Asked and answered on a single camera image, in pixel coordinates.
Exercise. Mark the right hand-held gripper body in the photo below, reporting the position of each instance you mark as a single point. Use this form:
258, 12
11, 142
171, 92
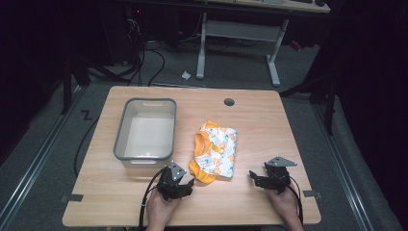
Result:
276, 176

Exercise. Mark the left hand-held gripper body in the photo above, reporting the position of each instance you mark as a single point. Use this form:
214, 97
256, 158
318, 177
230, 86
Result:
171, 185

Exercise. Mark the orange patterned baby garment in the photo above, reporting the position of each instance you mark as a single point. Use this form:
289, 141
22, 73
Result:
214, 151

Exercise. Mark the white plastic basin grey rim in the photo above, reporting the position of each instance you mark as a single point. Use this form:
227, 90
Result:
146, 132

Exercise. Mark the grey tape strip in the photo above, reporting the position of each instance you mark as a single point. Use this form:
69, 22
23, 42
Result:
312, 193
72, 198

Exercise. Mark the black metal stand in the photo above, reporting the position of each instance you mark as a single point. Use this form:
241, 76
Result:
72, 77
324, 93

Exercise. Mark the crumpled white paper scrap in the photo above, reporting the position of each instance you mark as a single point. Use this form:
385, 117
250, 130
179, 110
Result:
185, 75

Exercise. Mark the metal floor rail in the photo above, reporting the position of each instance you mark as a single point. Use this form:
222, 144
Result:
344, 166
35, 163

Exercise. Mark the white metal frame desk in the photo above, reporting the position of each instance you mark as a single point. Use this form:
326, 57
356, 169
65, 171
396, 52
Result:
253, 32

